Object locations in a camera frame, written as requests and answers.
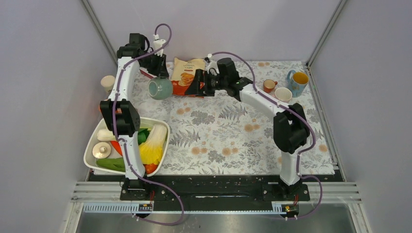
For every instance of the green round mug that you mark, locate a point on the green round mug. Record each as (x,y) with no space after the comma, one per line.
(160,88)

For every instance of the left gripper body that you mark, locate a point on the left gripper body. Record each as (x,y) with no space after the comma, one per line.
(153,63)

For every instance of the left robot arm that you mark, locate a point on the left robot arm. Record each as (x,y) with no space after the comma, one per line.
(119,114)

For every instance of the toy green cucumber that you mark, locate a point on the toy green cucumber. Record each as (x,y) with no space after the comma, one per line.
(116,164)

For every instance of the toy napa cabbage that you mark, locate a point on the toy napa cabbage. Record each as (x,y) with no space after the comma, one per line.
(151,151)

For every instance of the blue iridescent mug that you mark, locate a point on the blue iridescent mug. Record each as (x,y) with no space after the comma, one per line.
(297,81)

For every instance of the toy mushroom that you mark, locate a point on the toy mushroom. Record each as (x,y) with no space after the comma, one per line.
(101,150)

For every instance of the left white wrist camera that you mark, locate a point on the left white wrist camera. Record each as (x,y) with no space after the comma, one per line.
(158,45)

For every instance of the toy red tomato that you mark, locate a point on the toy red tomato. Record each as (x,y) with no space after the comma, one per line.
(150,168)

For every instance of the toy green pepper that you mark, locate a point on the toy green pepper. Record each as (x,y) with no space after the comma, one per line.
(142,135)

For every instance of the cream floral mug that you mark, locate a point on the cream floral mug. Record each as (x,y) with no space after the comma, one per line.
(107,82)

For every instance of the small orange red mug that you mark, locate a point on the small orange red mug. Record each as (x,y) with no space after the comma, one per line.
(269,85)

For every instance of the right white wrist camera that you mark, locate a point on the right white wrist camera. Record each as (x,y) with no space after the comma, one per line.
(211,65)

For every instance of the pink faceted mug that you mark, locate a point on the pink faceted mug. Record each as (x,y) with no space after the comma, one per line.
(283,94)

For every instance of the toy green leek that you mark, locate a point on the toy green leek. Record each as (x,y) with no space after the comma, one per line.
(105,135)

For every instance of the cassava chips bag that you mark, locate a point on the cassava chips bag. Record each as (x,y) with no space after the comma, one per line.
(183,74)

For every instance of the white plastic basin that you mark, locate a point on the white plastic basin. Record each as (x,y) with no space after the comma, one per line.
(90,160)

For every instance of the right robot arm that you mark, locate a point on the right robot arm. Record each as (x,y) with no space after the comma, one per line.
(290,127)

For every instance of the floral tablecloth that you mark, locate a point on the floral tablecloth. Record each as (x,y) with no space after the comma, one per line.
(222,136)

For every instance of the red white toothpaste box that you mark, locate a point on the red white toothpaste box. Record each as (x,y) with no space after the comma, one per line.
(146,73)

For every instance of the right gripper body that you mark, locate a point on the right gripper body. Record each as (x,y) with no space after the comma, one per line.
(213,83)

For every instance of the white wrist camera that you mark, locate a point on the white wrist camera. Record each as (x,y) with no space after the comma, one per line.
(158,45)
(211,65)

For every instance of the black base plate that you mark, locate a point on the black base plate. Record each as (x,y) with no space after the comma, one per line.
(213,193)

